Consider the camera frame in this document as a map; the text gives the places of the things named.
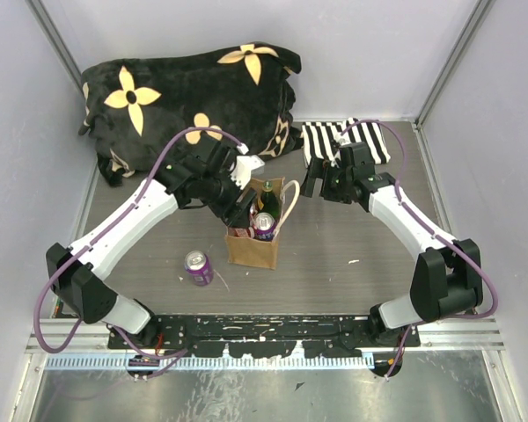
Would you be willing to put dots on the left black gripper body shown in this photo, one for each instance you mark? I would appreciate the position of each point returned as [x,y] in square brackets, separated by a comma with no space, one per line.
[223,194]

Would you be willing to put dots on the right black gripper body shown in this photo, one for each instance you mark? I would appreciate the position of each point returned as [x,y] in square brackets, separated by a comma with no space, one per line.
[335,186]

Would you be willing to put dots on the purple Fanta can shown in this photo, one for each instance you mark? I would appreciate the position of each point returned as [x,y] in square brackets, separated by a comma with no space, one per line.
[264,226]

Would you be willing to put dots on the brown canvas tote bag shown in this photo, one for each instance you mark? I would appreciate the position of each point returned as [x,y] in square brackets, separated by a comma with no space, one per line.
[255,253]

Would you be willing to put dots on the green glass bottle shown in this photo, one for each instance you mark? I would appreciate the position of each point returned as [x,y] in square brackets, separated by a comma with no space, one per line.
[268,202]

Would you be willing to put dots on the purple soda can front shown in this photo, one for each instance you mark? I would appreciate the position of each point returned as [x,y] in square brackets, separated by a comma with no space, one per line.
[198,266]

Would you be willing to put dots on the red cola can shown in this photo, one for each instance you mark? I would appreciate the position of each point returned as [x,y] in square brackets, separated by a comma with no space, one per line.
[241,232]

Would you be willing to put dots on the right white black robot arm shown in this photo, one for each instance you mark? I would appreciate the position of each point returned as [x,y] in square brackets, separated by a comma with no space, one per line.
[447,276]

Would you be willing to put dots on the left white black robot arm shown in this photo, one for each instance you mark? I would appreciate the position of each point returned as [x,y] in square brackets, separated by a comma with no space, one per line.
[213,172]

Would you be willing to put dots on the black white striped cloth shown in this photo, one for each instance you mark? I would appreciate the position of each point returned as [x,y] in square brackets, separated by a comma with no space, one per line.
[317,137]

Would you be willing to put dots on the black floral plush blanket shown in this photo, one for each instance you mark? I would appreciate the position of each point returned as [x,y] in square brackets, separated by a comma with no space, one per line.
[134,107]

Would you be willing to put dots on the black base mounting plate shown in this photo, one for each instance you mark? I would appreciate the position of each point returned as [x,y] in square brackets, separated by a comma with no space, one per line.
[258,336]

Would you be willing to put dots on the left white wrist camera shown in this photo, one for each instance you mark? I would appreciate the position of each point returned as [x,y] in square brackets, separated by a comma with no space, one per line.
[243,168]

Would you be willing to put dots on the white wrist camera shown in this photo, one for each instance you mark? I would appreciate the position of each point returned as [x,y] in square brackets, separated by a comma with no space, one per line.
[336,144]
[243,168]

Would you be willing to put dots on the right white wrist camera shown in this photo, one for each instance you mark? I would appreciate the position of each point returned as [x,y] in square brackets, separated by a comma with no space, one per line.
[336,144]

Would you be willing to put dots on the right aluminium frame post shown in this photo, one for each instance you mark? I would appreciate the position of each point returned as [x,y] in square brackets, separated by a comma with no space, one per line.
[474,21]

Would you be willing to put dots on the aluminium frame post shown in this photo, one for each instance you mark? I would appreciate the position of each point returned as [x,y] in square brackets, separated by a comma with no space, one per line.
[474,21]
[55,39]

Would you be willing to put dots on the slotted cable duct rail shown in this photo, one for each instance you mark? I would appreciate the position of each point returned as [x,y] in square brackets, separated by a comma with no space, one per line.
[116,361]

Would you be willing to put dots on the left aluminium frame post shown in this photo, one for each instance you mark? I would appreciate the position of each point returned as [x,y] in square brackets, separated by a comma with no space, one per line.
[55,39]

